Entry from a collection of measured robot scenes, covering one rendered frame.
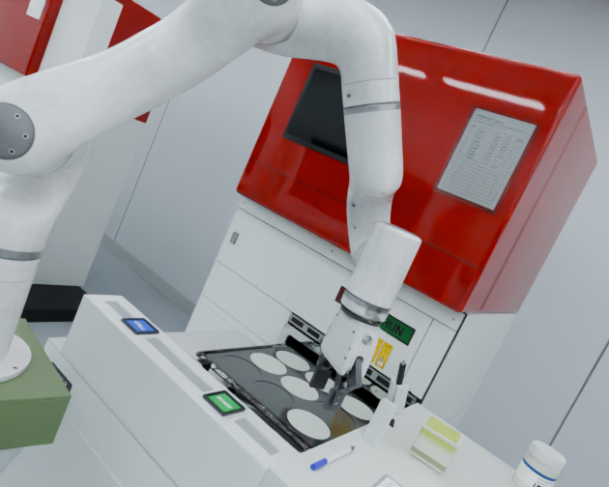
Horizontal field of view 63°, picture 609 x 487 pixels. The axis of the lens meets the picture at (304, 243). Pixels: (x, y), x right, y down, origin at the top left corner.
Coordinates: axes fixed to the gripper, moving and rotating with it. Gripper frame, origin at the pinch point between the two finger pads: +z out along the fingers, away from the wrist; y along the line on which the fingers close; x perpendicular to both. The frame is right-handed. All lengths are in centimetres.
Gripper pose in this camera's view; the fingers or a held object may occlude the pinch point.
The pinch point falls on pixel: (326, 389)
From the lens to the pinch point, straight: 91.9
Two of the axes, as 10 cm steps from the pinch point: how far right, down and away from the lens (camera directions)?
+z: -3.9, 9.1, 1.5
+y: -3.4, -3.0, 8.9
